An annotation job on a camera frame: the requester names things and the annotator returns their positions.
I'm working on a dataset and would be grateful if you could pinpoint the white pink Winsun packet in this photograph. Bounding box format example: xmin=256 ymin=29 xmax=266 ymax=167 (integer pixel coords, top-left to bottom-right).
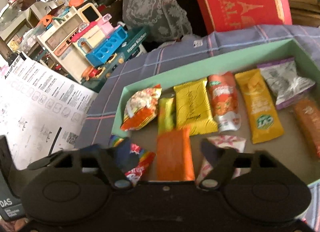
xmin=196 ymin=135 xmax=246 ymax=190

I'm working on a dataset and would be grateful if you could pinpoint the red Skittles candy bag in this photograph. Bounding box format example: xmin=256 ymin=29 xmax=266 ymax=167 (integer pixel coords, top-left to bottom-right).
xmin=108 ymin=135 xmax=156 ymax=190

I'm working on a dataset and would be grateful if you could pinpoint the orange wafer packet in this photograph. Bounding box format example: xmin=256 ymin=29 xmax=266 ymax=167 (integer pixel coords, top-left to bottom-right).
xmin=156 ymin=127 xmax=195 ymax=181

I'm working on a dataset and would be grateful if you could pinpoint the yellow green-logo snack bar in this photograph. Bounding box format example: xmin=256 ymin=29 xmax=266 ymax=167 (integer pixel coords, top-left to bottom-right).
xmin=235 ymin=69 xmax=284 ymax=144

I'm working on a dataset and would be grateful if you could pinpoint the yellow embossed snack packet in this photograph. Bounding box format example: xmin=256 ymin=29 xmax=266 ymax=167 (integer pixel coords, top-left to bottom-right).
xmin=174 ymin=78 xmax=219 ymax=136

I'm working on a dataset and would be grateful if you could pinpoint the orange white noodle snack bag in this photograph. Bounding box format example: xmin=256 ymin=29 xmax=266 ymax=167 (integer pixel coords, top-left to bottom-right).
xmin=120 ymin=84 xmax=162 ymax=131

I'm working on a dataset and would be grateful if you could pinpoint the orange red sausage snack pouch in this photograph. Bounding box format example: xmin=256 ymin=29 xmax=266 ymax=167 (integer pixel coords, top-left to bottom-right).
xmin=207 ymin=72 xmax=241 ymax=132

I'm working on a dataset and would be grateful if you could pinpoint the yellow-green candy wrapper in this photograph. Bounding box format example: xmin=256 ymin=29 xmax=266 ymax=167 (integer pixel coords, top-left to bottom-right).
xmin=158 ymin=97 xmax=176 ymax=135

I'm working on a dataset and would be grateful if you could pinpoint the silver purple snack packet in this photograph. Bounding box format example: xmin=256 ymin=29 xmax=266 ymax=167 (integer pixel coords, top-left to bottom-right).
xmin=257 ymin=57 xmax=316 ymax=110

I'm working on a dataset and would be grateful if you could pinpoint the orange clear-wrapped cake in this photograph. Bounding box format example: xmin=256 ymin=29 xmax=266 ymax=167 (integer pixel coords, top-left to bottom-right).
xmin=293 ymin=98 xmax=319 ymax=160

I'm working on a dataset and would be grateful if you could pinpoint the green cardboard box tray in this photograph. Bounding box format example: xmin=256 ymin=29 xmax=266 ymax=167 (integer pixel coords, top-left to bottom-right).
xmin=112 ymin=40 xmax=319 ymax=184

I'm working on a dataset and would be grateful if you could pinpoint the white printed instruction sheet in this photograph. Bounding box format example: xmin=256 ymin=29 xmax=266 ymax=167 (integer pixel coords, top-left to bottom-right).
xmin=1 ymin=53 xmax=97 ymax=170

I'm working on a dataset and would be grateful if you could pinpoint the blue toy tray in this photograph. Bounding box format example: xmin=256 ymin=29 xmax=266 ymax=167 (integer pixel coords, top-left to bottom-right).
xmin=86 ymin=26 xmax=128 ymax=68

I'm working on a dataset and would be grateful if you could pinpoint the blue plaid quilt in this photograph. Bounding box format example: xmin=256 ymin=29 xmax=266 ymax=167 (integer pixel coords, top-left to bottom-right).
xmin=75 ymin=25 xmax=319 ymax=231

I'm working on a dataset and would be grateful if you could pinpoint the toy kitchen playset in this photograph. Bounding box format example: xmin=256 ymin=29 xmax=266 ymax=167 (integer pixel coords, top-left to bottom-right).
xmin=37 ymin=0 xmax=121 ymax=83

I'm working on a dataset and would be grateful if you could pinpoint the teal Home Kitchen box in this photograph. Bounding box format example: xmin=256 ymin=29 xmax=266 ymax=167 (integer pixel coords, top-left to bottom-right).
xmin=81 ymin=26 xmax=150 ymax=93

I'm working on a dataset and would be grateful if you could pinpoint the grey lace cloth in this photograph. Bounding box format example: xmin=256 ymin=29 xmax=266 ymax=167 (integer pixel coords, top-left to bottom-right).
xmin=123 ymin=0 xmax=193 ymax=43

